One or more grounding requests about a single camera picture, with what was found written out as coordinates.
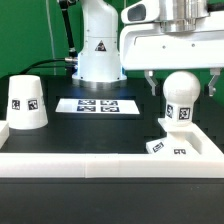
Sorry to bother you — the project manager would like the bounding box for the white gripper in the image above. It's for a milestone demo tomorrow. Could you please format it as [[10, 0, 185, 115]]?
[[120, 15, 224, 97]]

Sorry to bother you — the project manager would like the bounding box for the white lamp bulb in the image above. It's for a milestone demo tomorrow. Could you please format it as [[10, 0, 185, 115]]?
[[163, 71, 200, 126]]

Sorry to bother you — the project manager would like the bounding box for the white lamp base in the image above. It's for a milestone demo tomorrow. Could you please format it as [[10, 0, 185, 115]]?
[[146, 118, 198, 157]]

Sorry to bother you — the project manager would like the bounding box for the white lamp shade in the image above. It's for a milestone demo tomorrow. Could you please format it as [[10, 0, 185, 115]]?
[[6, 75, 48, 130]]

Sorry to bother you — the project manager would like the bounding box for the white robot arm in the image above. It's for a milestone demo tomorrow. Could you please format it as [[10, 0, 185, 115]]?
[[73, 0, 224, 96]]

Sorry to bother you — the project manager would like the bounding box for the white marker sheet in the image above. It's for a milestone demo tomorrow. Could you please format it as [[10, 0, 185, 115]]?
[[56, 98, 139, 115]]

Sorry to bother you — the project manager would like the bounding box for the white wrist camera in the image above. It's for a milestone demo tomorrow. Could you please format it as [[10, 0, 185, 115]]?
[[121, 0, 160, 24]]

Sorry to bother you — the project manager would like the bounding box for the white fence wall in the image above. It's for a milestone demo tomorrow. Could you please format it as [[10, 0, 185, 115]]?
[[0, 123, 224, 178]]

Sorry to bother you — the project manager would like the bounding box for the black cable bundle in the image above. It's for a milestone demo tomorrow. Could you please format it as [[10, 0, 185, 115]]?
[[19, 57, 78, 76]]

